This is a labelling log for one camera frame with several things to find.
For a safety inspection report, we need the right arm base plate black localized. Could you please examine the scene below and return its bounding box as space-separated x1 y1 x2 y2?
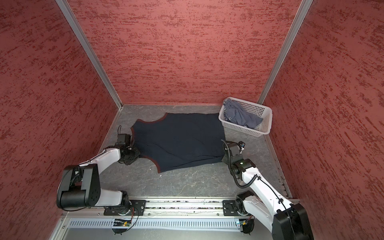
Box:
222 200 240 217

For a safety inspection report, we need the right controller board with wires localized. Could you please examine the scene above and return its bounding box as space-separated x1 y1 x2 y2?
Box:
238 219 255 235

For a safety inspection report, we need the left controller board with wires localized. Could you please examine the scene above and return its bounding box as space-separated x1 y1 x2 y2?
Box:
112 219 132 235

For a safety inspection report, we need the aluminium mounting rail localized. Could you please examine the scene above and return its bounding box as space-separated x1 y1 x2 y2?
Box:
133 197 237 219

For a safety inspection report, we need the white plastic laundry basket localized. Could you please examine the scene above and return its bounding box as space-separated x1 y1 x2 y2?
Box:
219 97 273 137

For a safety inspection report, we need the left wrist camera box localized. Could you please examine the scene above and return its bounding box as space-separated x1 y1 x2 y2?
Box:
116 134 131 146

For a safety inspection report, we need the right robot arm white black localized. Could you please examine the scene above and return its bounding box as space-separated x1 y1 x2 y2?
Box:
222 140 314 240

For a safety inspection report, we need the left aluminium corner post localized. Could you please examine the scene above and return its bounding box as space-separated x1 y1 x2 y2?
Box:
56 0 124 110

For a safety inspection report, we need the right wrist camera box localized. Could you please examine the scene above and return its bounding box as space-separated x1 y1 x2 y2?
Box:
238 141 246 150

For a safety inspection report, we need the white slotted cable duct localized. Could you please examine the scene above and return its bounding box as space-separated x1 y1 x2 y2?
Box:
68 218 239 232

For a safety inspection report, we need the aluminium corner post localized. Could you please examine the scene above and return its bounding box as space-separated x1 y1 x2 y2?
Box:
56 0 124 110
257 0 313 105

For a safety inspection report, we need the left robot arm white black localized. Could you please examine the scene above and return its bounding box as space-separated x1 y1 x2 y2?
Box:
56 145 141 216

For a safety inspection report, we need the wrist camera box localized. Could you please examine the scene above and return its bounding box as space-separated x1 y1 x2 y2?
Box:
238 141 246 150
116 134 131 146

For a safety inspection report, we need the grey blue tank top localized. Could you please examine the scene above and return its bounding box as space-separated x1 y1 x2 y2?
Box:
223 98 263 130

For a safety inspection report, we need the controller board with wires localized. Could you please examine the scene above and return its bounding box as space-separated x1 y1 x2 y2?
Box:
238 219 255 235
112 219 132 235

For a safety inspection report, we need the right aluminium corner post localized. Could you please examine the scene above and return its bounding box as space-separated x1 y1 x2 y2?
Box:
257 0 313 105

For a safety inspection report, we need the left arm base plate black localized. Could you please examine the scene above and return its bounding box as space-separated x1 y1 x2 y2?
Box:
104 200 147 217

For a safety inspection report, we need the navy tank top red trim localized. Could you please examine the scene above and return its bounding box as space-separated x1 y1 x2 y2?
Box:
131 113 226 173

